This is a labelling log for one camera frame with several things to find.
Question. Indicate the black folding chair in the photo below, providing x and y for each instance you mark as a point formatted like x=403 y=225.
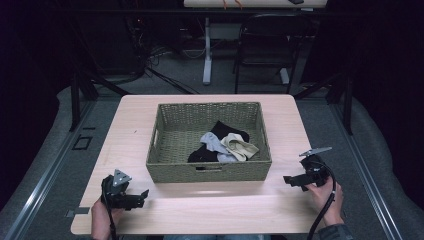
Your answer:
x=270 y=36

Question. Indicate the metal floor rail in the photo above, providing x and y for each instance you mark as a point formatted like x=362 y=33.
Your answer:
x=366 y=173
x=43 y=176

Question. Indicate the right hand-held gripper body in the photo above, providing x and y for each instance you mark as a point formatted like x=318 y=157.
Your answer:
x=315 y=168

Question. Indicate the grey tape strip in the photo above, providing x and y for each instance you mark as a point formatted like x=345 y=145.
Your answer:
x=78 y=211

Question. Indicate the green woven basket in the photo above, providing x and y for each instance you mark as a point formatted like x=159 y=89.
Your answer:
x=173 y=140

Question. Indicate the light desk with white legs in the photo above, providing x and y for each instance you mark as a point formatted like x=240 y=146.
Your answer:
x=253 y=3

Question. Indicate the grey sock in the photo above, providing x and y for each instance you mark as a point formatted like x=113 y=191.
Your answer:
x=213 y=141

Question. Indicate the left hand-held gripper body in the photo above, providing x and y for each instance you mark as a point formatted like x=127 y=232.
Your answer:
x=116 y=191

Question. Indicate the black tape square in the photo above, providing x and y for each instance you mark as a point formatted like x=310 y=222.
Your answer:
x=82 y=142

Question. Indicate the person's left hand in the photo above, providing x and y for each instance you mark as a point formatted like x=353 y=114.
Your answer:
x=101 y=213

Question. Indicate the pile of socks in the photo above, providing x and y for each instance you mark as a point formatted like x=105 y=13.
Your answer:
x=205 y=155

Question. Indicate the black metal stand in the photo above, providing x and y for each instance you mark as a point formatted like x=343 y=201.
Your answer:
x=76 y=100
x=346 y=103

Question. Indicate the beige sock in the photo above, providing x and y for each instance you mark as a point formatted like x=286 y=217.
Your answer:
x=238 y=146

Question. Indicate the person's right hand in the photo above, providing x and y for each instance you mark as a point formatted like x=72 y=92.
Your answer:
x=325 y=201

